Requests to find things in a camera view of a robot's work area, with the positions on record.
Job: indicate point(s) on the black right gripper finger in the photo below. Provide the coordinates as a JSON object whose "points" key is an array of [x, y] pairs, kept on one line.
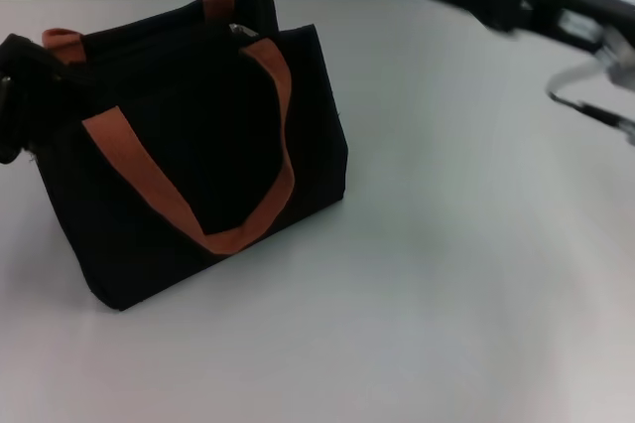
{"points": [[476, 1]]}

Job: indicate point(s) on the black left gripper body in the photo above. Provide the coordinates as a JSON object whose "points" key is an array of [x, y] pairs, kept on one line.
{"points": [[10, 110]]}

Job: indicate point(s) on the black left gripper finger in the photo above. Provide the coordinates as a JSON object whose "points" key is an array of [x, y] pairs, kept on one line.
{"points": [[30, 58], [15, 152]]}

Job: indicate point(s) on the silver zipper pull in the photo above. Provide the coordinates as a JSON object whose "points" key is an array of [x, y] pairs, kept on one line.
{"points": [[240, 30]]}

